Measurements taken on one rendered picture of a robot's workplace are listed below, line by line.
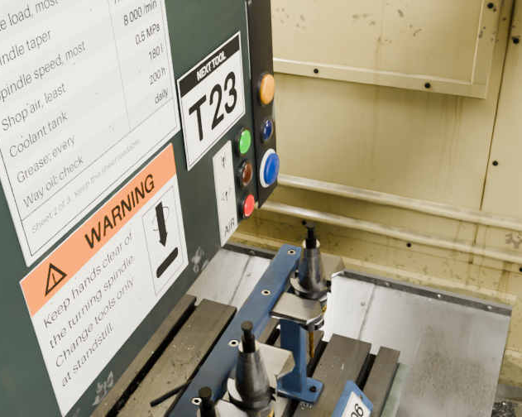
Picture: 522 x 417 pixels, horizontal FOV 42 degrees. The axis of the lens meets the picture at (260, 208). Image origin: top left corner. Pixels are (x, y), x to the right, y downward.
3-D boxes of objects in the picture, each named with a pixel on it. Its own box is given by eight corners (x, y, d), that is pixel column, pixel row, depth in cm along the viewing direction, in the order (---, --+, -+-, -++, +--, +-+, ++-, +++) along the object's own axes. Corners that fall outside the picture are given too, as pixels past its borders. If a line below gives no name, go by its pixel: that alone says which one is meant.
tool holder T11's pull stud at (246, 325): (246, 338, 85) (245, 318, 83) (258, 343, 84) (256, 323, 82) (239, 347, 84) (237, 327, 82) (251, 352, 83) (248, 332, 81)
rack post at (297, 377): (324, 385, 129) (325, 261, 112) (314, 406, 125) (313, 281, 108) (275, 370, 132) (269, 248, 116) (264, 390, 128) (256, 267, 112)
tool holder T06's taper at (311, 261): (303, 267, 107) (303, 232, 103) (329, 274, 105) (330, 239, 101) (291, 284, 103) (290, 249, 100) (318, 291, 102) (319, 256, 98)
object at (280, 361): (299, 356, 94) (299, 352, 93) (285, 384, 90) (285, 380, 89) (253, 342, 96) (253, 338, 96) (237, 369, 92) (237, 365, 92)
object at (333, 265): (348, 261, 110) (349, 257, 110) (338, 281, 106) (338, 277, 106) (308, 252, 112) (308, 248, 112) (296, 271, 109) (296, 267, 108)
